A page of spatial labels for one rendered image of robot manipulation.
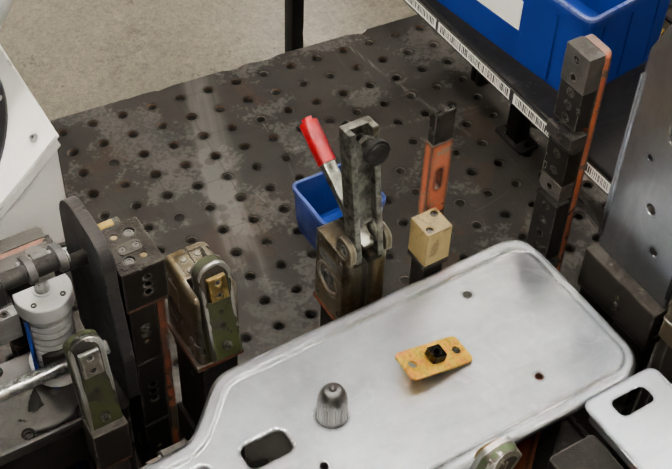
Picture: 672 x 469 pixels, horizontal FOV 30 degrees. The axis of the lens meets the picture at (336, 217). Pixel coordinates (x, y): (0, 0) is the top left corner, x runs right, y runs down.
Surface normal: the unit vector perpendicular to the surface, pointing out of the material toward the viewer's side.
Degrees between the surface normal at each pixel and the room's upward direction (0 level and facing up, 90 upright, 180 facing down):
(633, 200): 90
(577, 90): 90
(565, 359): 0
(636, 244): 90
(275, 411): 0
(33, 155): 43
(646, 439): 0
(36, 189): 90
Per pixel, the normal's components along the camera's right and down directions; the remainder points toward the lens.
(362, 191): 0.52, 0.52
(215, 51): 0.03, -0.69
